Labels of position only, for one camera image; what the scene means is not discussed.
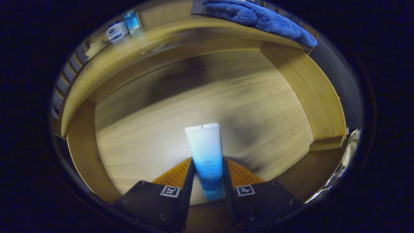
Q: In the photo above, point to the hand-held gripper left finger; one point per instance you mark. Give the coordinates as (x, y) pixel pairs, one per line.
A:
(186, 194)

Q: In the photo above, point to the wooden drawer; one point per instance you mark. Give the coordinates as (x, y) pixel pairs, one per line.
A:
(145, 129)

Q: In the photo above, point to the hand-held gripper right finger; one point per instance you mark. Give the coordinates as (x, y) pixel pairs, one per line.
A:
(229, 194)

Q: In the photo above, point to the white bottle with blue cap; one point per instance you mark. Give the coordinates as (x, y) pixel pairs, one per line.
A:
(116, 31)

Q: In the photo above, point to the blue towel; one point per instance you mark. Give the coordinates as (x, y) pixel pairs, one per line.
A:
(258, 19)

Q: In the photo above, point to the blue pump bottle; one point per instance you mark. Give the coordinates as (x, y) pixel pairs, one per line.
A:
(132, 21)

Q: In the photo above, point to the beige lidded ceramic cup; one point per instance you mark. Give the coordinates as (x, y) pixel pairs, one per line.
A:
(95, 49)

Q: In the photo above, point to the blue and white tube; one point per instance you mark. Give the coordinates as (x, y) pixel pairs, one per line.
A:
(205, 149)

